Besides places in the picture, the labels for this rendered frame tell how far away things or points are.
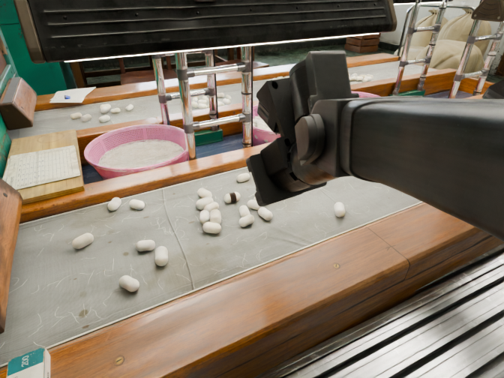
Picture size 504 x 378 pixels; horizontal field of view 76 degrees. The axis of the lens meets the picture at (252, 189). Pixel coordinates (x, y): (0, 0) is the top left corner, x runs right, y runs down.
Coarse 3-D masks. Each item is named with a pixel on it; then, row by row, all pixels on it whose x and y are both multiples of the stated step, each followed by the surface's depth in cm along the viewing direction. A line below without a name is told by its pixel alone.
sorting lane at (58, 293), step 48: (192, 192) 70; (240, 192) 70; (336, 192) 70; (384, 192) 70; (48, 240) 57; (96, 240) 57; (192, 240) 57; (240, 240) 57; (288, 240) 57; (48, 288) 48; (96, 288) 48; (144, 288) 48; (192, 288) 48; (0, 336) 42; (48, 336) 42
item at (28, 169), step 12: (12, 156) 75; (24, 156) 75; (36, 156) 75; (48, 156) 75; (60, 156) 75; (72, 156) 75; (12, 168) 71; (24, 168) 71; (36, 168) 71; (48, 168) 71; (60, 168) 71; (72, 168) 71; (12, 180) 66; (24, 180) 66; (36, 180) 66; (48, 180) 66
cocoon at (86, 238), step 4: (80, 236) 55; (84, 236) 55; (88, 236) 55; (92, 236) 56; (76, 240) 54; (80, 240) 54; (84, 240) 55; (88, 240) 55; (92, 240) 56; (72, 244) 54; (76, 244) 54; (80, 244) 54; (84, 244) 55; (76, 248) 55
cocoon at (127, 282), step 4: (124, 276) 48; (128, 276) 48; (120, 280) 47; (124, 280) 47; (128, 280) 47; (132, 280) 47; (136, 280) 47; (120, 284) 47; (124, 284) 47; (128, 284) 47; (132, 284) 47; (136, 284) 47; (124, 288) 47; (128, 288) 47; (132, 288) 47; (136, 288) 47
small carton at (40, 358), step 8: (32, 352) 35; (40, 352) 35; (48, 352) 37; (8, 360) 35; (16, 360) 35; (24, 360) 35; (32, 360) 35; (40, 360) 35; (48, 360) 36; (8, 368) 34; (16, 368) 34; (24, 368) 34; (32, 368) 34; (40, 368) 34; (48, 368) 35; (8, 376) 33; (16, 376) 33; (24, 376) 33; (32, 376) 33; (40, 376) 33; (48, 376) 34
